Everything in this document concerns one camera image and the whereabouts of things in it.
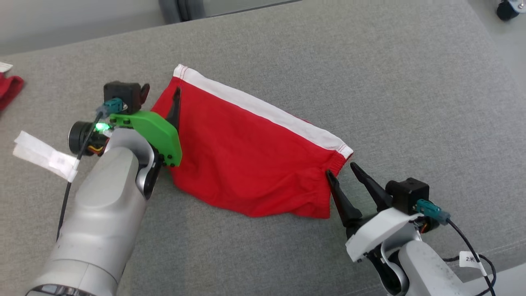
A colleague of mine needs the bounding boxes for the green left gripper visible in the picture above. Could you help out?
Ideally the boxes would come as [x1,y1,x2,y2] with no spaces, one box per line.
[68,87,182,167]

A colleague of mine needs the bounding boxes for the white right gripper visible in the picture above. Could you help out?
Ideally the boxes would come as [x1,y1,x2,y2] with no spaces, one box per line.
[326,162,430,261]

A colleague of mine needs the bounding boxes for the red shorts with white stripe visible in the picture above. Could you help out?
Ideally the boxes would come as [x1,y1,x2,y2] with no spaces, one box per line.
[151,64,354,218]

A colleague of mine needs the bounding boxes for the red Bulls 23 jersey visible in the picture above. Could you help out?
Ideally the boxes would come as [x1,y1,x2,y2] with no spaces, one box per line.
[0,62,24,111]

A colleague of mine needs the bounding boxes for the grey fabric sofa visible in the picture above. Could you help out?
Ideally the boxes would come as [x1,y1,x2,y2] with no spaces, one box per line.
[0,0,526,296]

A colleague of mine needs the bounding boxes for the black caster wheel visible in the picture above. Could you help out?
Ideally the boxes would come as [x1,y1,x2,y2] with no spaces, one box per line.
[496,0,520,21]

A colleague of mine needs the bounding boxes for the black left cable teal plug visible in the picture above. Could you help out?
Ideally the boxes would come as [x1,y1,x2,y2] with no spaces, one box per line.
[56,98,124,241]

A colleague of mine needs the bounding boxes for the black cable teal plug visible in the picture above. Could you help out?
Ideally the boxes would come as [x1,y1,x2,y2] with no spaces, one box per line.
[56,98,124,241]
[415,199,498,296]

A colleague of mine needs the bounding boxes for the black right cable teal plug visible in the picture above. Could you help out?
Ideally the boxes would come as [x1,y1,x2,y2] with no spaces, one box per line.
[415,199,498,296]

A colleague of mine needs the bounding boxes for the grey partition post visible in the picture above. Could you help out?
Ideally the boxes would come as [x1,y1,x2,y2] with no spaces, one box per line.
[158,0,182,24]
[178,0,207,21]

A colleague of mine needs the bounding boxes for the small white printed cable label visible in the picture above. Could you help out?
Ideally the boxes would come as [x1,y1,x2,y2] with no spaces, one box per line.
[459,251,487,277]

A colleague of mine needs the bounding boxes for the long white cable label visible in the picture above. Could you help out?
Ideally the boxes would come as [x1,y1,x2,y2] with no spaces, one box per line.
[12,131,79,183]

